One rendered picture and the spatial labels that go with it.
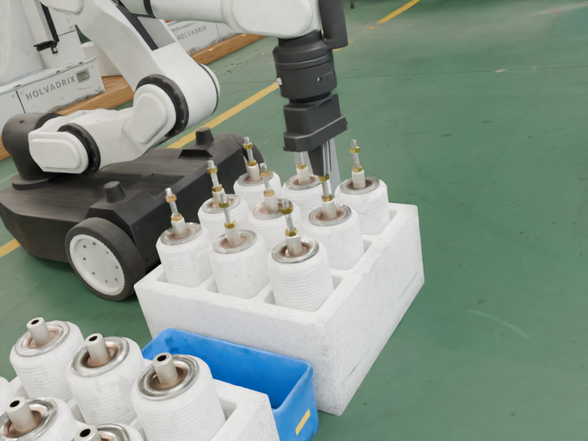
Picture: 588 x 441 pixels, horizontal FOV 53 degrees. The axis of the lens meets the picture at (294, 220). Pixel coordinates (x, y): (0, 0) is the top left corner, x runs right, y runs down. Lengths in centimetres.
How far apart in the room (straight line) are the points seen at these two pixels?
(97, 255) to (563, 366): 97
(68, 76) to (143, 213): 195
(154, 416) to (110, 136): 95
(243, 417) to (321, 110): 45
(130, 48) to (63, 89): 186
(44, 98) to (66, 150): 156
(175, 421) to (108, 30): 92
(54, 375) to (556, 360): 76
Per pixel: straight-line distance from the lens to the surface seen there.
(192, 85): 135
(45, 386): 89
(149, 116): 135
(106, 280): 143
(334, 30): 88
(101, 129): 155
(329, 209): 98
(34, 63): 335
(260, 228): 103
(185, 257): 102
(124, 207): 137
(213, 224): 110
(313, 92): 88
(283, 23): 85
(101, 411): 81
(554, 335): 112
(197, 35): 401
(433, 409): 98
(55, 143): 163
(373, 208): 106
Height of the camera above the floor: 70
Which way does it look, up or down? 26 degrees down
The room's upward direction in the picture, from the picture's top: 11 degrees counter-clockwise
